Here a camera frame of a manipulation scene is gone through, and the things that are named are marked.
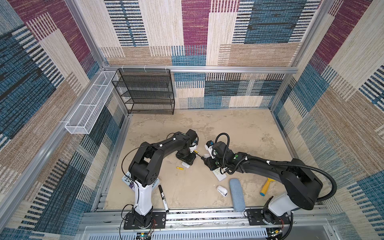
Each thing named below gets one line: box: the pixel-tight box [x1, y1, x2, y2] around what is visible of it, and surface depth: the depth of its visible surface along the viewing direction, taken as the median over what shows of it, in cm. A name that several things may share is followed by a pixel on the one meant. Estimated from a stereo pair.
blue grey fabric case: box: [229, 178, 246, 212], surface depth 80 cm
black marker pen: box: [158, 184, 170, 213], surface depth 80 cm
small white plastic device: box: [216, 185, 228, 197], surface depth 82 cm
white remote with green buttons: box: [212, 167, 227, 182], surface depth 88 cm
